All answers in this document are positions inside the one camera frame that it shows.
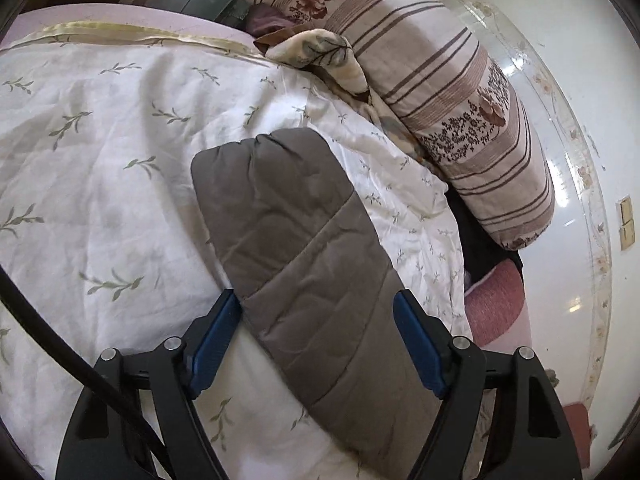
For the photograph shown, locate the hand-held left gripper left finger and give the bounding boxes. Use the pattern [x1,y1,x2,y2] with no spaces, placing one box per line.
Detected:
[55,289,243,480]

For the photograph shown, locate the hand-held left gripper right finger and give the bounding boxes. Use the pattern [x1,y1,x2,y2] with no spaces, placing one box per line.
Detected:
[392,287,586,480]

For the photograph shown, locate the grey-brown puffer jacket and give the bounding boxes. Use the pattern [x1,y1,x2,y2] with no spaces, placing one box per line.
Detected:
[190,127,451,480]

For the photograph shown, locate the pink and red headboard cushion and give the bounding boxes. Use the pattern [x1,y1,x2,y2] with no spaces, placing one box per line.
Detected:
[462,259,532,353]

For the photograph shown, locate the black cloth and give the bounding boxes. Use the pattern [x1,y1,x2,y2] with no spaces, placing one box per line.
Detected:
[447,190,523,291]

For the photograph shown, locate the white leaf-print bed quilt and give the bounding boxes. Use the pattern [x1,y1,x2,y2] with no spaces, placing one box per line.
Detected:
[0,22,496,480]

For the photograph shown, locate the striped floral bolster pillow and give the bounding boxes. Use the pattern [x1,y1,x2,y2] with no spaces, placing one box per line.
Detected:
[220,0,556,251]

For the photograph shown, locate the beige leaf-print blanket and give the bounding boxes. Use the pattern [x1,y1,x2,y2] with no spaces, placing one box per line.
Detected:
[265,29,441,171]

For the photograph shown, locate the maroon cloth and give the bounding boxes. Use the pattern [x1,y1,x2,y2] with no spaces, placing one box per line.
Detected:
[245,4,301,41]

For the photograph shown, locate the pink bed sheet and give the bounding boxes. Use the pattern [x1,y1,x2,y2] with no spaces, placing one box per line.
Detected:
[0,2,251,51]

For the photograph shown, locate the black cable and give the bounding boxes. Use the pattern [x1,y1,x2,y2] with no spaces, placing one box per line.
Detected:
[0,264,181,480]

